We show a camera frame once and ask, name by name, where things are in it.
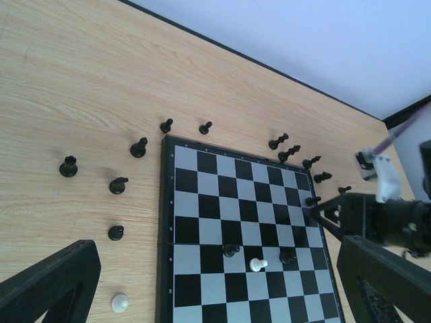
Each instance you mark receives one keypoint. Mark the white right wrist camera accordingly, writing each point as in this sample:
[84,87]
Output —
[380,169]

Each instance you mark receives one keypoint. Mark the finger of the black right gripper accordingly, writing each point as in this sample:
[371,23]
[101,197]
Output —
[342,215]

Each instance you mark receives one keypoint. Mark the black bishop left side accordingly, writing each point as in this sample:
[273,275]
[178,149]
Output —
[138,149]

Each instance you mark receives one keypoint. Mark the black king top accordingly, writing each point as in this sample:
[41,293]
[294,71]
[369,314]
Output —
[284,155]

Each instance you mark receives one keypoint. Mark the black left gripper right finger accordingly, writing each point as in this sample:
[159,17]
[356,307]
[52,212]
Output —
[378,283]

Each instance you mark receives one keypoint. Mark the black and silver chessboard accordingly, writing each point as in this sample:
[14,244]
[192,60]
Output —
[212,196]

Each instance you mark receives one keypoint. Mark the white pawn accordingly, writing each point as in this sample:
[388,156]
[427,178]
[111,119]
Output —
[120,303]
[256,265]

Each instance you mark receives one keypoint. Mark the black bishop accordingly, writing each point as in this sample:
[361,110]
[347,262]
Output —
[138,149]
[307,163]

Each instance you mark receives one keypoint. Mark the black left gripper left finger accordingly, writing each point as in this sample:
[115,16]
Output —
[59,288]

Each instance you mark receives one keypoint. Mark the black bishop top right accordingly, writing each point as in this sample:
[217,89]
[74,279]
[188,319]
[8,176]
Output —
[307,163]

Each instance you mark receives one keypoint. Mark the black rook far left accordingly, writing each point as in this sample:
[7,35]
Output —
[69,167]

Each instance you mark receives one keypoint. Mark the black queen top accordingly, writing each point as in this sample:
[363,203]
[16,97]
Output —
[274,143]

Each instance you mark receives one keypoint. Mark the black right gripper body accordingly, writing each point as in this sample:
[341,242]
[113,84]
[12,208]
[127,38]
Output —
[400,223]

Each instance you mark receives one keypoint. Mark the black pawn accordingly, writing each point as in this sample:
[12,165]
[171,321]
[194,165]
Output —
[116,232]
[204,128]
[310,201]
[229,250]
[166,126]
[344,189]

